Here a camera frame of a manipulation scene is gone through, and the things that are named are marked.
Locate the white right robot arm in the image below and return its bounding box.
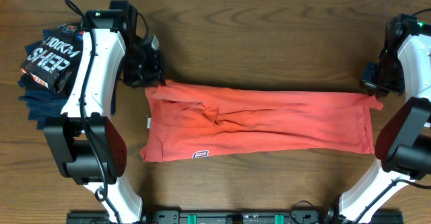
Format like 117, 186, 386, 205
324, 13, 430, 223

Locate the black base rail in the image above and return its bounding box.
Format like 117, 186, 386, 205
65, 207, 405, 224

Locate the orange red t-shirt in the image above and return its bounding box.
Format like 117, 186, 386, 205
141, 81, 383, 162

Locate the folded black printed shirt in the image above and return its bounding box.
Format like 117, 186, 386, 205
18, 22, 84, 96

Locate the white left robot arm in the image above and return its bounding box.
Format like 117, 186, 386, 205
43, 1, 165, 223

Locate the folded navy blue shirt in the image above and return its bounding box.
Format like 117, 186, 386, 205
18, 40, 117, 130

